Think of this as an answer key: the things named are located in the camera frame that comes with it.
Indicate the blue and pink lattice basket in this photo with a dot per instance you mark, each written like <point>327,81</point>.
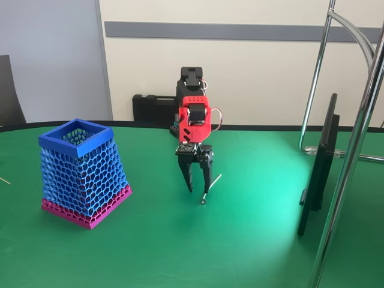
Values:
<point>60,146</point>

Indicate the dark chair backrest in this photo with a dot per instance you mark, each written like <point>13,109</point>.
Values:
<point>9,99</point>

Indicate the chrome tube stand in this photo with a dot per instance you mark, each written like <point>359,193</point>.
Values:
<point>345,180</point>

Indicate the black monitor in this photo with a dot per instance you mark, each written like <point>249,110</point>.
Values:
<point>319,180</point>

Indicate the black plastic tool case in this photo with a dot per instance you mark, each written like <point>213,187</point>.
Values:
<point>153,108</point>

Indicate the grey wall guard rail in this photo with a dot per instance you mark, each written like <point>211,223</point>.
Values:
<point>210,30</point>

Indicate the green cloth with black rim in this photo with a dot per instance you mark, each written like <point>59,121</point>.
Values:
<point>210,255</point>

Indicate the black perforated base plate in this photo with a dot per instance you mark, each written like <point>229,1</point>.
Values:
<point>174,131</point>

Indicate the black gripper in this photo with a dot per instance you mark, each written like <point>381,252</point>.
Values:
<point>200,157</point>

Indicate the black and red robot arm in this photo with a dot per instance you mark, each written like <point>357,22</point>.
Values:
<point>195,133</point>

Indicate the small wrist camera board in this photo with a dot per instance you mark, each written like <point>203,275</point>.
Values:
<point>185,148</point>

